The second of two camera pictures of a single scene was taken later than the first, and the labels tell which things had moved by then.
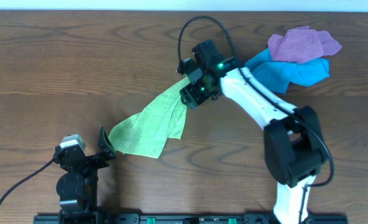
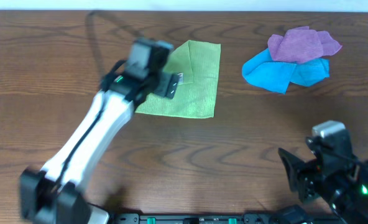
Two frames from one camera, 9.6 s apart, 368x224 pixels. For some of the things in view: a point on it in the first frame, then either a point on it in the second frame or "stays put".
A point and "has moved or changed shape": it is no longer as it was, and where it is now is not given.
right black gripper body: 193,92 → 304,179
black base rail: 181,219 stays put
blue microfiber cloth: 279,75 stays put
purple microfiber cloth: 302,44 stays put
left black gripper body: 86,159 → 170,87
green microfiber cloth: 145,133 has moved or changed shape
